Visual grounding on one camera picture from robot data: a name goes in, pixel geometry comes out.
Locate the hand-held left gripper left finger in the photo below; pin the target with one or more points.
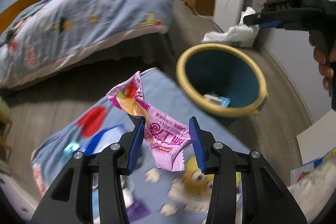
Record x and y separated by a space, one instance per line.
136 145

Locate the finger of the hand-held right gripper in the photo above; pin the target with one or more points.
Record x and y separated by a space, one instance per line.
270 24
253 19

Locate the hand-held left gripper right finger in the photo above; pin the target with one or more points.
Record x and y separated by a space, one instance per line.
197 145

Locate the white tissue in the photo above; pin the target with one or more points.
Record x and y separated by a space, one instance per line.
236 31

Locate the pink snack wrapper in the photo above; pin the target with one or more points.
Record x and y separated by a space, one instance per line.
162 140

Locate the blue bin with yellow rim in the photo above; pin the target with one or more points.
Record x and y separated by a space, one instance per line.
223 69

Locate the person's right hand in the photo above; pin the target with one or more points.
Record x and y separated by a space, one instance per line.
324 69

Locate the blue plastic packet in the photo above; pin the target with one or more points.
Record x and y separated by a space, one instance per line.
102 140

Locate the printed blue cushion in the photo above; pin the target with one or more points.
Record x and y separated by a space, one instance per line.
168 108

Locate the light blue white carton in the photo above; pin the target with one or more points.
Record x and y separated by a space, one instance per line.
218 100

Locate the printed blue white cloth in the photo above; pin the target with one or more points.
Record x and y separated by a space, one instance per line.
302 174

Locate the white board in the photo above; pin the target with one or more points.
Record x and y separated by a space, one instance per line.
315 140

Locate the white fluffy cloth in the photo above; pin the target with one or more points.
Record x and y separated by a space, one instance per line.
315 187

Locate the bed with cartoon duvet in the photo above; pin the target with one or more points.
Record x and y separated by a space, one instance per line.
92 3

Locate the wooden bed headboard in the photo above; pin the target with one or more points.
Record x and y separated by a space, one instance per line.
21 6

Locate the wooden furniture frame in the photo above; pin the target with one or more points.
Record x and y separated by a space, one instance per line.
5 129

